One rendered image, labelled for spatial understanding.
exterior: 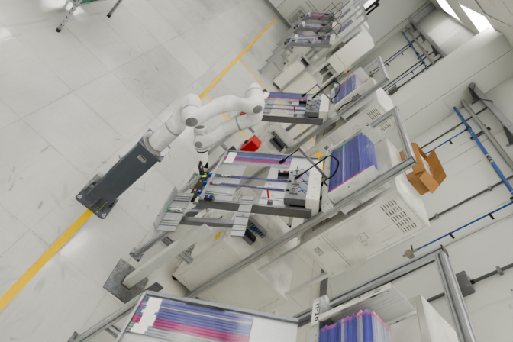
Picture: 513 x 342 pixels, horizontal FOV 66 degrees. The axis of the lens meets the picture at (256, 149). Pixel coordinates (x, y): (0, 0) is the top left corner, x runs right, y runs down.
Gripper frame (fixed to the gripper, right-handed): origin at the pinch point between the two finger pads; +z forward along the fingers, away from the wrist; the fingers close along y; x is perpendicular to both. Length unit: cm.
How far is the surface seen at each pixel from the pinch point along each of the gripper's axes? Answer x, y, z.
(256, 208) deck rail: 40.0, 21.1, 11.0
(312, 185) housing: 73, 4, 2
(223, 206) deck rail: 18.5, 21.1, 12.5
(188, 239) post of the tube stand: 5, 49, 18
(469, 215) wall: 209, -102, 86
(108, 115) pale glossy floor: -109, -68, -5
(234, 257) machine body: 24, 21, 54
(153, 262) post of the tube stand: -20, 49, 40
